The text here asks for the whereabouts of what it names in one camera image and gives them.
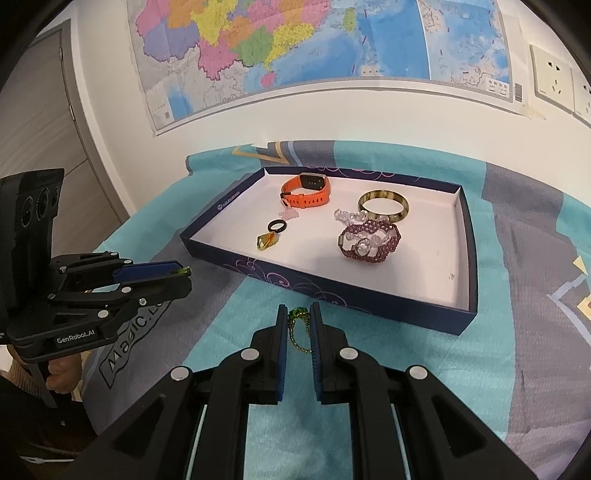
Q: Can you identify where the dark blue box tray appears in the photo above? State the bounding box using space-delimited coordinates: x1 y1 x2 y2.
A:
180 167 479 337

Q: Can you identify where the white wall socket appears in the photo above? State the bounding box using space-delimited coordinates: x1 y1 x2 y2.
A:
571 67 591 126
530 45 576 114

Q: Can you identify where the colourful wall map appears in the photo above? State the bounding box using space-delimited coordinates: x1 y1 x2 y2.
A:
129 0 530 137

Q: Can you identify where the gold ring with green stone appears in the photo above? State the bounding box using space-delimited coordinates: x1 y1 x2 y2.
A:
287 307 315 356

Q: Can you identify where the purple beaded bracelet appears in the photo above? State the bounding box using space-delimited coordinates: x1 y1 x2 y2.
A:
338 220 402 264

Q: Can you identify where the orange smartwatch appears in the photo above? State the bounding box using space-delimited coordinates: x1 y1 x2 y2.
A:
280 172 331 209

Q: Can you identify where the person's dark clothing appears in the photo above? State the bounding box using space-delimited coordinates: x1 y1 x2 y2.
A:
0 378 105 480

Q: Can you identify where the teal and grey printed blanket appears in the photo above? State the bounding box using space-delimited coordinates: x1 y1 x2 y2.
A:
81 138 591 480

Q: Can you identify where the white cable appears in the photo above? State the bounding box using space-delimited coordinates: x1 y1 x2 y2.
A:
18 453 77 464

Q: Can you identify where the amber bangle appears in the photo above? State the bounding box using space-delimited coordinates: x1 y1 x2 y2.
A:
358 190 410 223

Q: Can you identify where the amber pendant with black ring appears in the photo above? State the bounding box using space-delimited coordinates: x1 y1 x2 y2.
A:
256 219 288 251

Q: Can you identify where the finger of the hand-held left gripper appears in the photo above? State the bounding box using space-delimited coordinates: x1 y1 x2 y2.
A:
46 275 193 326
50 251 184 296

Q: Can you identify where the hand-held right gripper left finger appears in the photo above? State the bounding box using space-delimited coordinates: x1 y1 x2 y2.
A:
60 304 288 480

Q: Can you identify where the grey wooden door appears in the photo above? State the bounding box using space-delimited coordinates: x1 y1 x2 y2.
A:
0 21 131 232

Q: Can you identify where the pink charm with clear loop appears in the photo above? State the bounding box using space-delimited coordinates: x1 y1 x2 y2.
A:
279 195 300 223

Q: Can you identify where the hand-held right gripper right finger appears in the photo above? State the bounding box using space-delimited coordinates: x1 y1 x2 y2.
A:
309 302 539 480

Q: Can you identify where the person's left hand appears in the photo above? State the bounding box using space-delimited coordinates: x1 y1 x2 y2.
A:
45 352 85 394

